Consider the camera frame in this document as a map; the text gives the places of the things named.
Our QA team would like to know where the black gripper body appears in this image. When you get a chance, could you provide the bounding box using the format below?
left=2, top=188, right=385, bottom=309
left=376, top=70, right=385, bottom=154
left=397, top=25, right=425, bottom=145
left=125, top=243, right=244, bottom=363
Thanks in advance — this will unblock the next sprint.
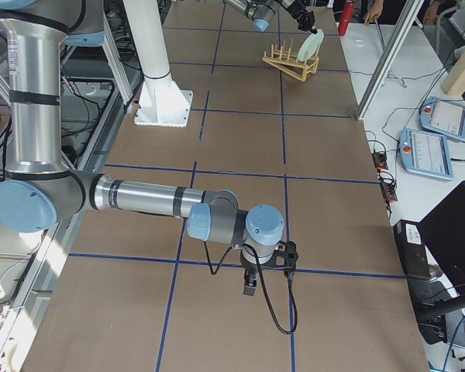
left=241, top=258, right=258, bottom=280
left=288, top=0, right=315, bottom=31

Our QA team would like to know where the light green round plate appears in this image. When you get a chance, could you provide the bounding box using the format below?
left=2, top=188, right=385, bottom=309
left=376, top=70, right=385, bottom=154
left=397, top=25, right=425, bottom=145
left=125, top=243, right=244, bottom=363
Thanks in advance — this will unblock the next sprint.
left=297, top=29, right=325, bottom=62

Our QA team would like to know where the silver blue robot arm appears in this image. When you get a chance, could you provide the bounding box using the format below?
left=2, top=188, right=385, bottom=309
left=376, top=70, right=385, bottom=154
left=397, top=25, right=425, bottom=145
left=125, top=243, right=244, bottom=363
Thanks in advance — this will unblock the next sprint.
left=226, top=0, right=318, bottom=34
left=0, top=1, right=298, bottom=295

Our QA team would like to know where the red cylinder tube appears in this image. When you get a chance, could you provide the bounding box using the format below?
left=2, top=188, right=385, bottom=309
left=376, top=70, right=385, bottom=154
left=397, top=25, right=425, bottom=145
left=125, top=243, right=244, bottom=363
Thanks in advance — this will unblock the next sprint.
left=338, top=0, right=355, bottom=36

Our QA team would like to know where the wooden dish rack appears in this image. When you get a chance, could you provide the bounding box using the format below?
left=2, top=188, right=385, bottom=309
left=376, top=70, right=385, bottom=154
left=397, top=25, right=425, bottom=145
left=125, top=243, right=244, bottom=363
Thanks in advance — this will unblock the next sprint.
left=262, top=40, right=320, bottom=82

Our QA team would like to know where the blue teach pendant far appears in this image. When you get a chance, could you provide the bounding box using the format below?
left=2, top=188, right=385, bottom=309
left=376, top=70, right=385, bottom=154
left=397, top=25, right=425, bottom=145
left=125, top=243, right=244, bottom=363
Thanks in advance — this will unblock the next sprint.
left=419, top=96, right=465, bottom=140

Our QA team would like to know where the blue teach pendant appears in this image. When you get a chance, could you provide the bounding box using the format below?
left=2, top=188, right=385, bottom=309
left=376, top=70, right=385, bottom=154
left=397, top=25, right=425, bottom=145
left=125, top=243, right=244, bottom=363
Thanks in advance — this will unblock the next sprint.
left=419, top=96, right=465, bottom=140
left=398, top=128, right=453, bottom=181

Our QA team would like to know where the orange black connector strip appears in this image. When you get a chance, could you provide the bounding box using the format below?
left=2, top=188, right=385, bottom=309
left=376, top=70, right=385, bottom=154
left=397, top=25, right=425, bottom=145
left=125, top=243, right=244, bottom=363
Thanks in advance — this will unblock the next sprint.
left=372, top=150, right=398, bottom=203

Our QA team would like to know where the black computer box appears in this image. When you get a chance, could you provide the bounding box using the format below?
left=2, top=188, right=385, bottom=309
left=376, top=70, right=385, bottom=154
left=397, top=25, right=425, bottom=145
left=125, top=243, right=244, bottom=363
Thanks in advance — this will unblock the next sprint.
left=393, top=219, right=443, bottom=281

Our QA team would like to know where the blue teach pendant near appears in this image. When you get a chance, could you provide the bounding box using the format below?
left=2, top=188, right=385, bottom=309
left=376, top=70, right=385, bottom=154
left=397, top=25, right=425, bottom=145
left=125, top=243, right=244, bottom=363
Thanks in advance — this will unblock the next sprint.
left=398, top=128, right=453, bottom=181

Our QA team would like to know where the black monitor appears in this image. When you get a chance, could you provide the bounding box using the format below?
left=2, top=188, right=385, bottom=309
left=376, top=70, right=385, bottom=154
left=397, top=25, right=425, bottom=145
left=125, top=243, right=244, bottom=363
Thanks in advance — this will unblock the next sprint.
left=418, top=181, right=465, bottom=294

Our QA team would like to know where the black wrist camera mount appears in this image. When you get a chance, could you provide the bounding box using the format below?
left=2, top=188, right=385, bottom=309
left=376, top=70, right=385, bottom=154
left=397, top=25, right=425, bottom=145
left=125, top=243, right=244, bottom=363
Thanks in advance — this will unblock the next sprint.
left=263, top=241, right=298, bottom=272

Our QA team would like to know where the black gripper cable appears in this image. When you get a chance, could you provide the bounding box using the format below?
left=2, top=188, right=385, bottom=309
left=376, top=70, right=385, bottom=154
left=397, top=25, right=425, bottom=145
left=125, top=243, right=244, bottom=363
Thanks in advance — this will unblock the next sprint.
left=203, top=239, right=298, bottom=335

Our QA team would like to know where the aluminium frame post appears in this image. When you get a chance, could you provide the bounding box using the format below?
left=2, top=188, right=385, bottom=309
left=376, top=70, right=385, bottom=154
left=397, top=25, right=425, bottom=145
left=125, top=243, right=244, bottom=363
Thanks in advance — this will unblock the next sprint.
left=356, top=0, right=424, bottom=120

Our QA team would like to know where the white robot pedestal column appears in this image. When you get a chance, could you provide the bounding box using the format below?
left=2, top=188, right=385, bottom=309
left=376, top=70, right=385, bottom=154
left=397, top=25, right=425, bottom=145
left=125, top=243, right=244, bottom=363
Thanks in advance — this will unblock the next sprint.
left=123, top=0, right=193, bottom=127

